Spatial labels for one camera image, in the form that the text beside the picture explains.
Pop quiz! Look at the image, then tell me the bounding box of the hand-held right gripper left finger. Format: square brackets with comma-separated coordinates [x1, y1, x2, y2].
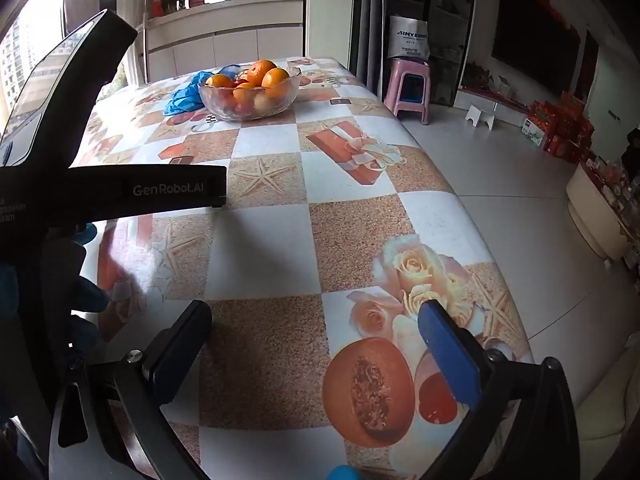
[48, 300, 213, 480]

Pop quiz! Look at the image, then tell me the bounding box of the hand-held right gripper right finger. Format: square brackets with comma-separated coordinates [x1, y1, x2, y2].
[417, 300, 581, 480]

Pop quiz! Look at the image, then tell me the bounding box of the person's left hand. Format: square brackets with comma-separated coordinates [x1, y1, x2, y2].
[70, 277, 109, 357]

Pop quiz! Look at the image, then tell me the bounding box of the blue plastic bag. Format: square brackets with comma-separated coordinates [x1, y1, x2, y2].
[164, 71, 221, 117]

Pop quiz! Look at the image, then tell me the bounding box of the clear glass bowl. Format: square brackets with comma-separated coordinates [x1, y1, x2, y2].
[198, 62, 302, 122]

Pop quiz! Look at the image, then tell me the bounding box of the white pole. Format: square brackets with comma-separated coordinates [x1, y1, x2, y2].
[141, 0, 153, 83]

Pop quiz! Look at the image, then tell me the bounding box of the cream sofa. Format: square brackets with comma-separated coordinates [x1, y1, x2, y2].
[575, 372, 640, 480]

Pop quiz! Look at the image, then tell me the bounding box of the grey hanging towel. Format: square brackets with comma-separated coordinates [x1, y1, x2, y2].
[64, 0, 101, 36]

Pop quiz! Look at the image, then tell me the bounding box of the white counter cabinet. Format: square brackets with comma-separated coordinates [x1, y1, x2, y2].
[142, 0, 306, 83]

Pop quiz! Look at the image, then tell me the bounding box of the white curved stand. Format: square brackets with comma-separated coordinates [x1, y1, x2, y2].
[565, 160, 633, 261]

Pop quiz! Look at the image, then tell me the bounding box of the stack of packaged goods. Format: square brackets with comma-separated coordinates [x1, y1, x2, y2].
[580, 152, 640, 221]

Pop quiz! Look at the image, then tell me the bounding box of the green white box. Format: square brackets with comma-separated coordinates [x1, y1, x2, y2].
[521, 115, 546, 147]

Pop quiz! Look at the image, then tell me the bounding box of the small white step stool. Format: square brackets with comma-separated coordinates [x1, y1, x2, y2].
[465, 103, 497, 131]

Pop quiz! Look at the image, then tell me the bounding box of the stack of red gift boxes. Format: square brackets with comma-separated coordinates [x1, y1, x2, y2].
[530, 91, 596, 163]

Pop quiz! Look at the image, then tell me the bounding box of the low white bench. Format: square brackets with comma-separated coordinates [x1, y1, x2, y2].
[457, 85, 531, 126]

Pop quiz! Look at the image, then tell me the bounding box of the pink plastic stool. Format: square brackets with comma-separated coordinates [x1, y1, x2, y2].
[382, 57, 432, 126]

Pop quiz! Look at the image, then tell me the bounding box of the grey curtain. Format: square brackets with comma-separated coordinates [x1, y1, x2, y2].
[350, 0, 388, 91]

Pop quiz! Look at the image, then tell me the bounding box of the white printed bag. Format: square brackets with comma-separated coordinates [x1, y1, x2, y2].
[387, 15, 431, 61]

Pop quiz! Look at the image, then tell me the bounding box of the black television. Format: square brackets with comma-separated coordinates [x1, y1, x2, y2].
[491, 0, 582, 96]

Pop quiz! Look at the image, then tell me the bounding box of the glass display cabinet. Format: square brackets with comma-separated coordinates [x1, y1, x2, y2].
[385, 0, 476, 108]

